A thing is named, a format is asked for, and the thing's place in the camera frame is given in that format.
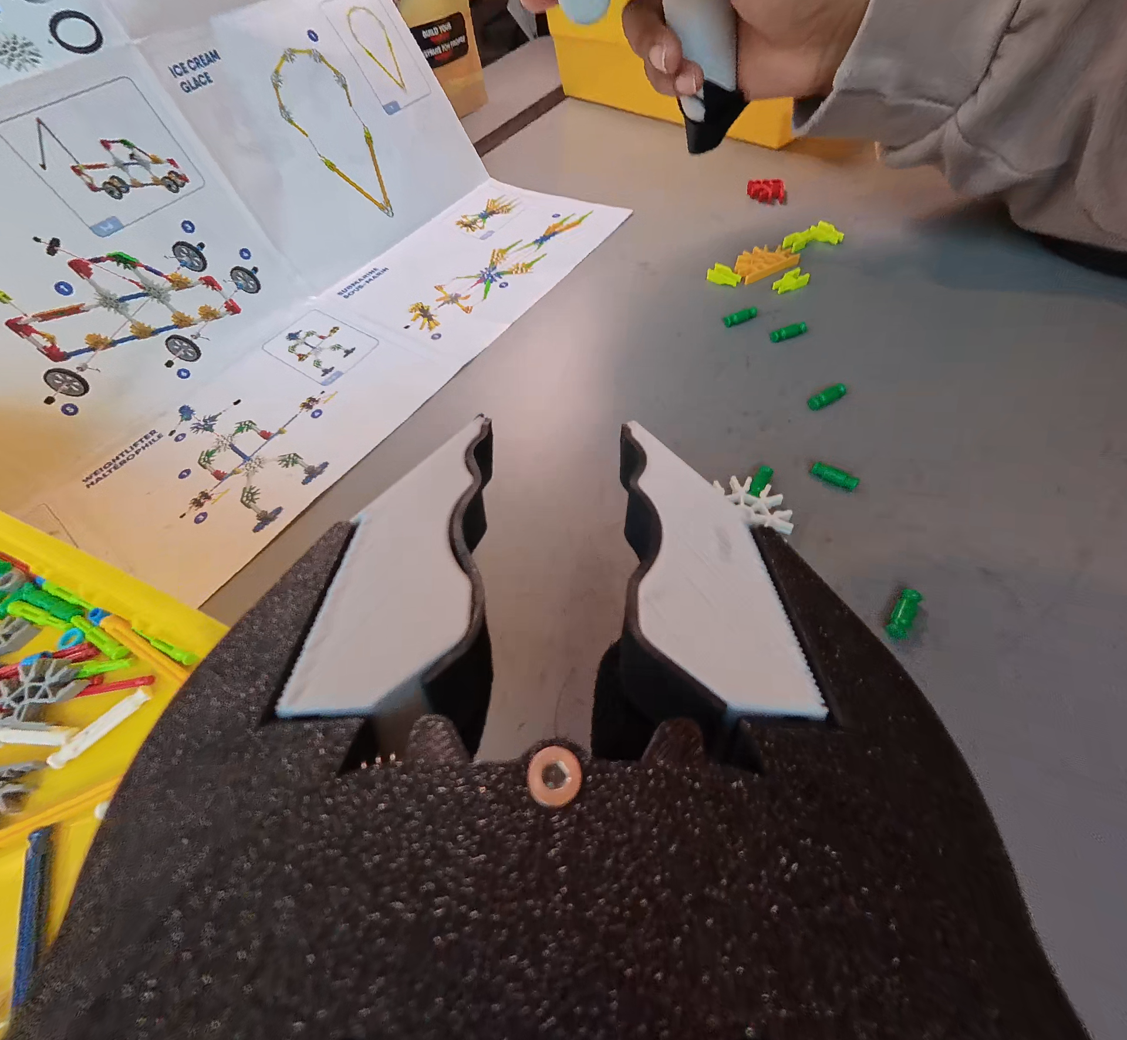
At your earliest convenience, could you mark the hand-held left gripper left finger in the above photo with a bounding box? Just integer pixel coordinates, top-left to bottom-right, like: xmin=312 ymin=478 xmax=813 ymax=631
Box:
xmin=275 ymin=416 xmax=494 ymax=761

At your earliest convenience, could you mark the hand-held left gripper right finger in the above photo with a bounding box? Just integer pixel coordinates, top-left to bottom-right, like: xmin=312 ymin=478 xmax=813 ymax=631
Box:
xmin=619 ymin=421 xmax=832 ymax=724

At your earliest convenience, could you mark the white snowflake connector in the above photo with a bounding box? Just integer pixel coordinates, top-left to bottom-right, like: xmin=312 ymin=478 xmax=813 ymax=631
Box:
xmin=713 ymin=477 xmax=795 ymax=538

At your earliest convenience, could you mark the yellow half-round connector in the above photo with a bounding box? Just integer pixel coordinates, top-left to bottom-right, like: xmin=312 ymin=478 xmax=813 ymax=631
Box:
xmin=733 ymin=245 xmax=802 ymax=286

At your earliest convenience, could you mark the person's right forearm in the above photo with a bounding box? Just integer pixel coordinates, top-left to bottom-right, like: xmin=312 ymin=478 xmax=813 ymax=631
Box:
xmin=792 ymin=0 xmax=1127 ymax=244

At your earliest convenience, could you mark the grey desk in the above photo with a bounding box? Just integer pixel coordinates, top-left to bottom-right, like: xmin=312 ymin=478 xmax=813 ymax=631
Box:
xmin=203 ymin=85 xmax=1127 ymax=1032

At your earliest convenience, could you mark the neighbouring grey table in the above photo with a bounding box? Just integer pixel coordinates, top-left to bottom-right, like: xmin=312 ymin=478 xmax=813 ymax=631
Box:
xmin=460 ymin=36 xmax=566 ymax=159

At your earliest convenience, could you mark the printed toy set box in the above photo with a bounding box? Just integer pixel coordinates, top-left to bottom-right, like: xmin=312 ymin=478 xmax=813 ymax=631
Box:
xmin=347 ymin=0 xmax=491 ymax=121

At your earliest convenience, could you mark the folded paper instruction sheet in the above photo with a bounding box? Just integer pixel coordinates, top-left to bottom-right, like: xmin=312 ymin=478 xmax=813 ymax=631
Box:
xmin=0 ymin=0 xmax=635 ymax=610

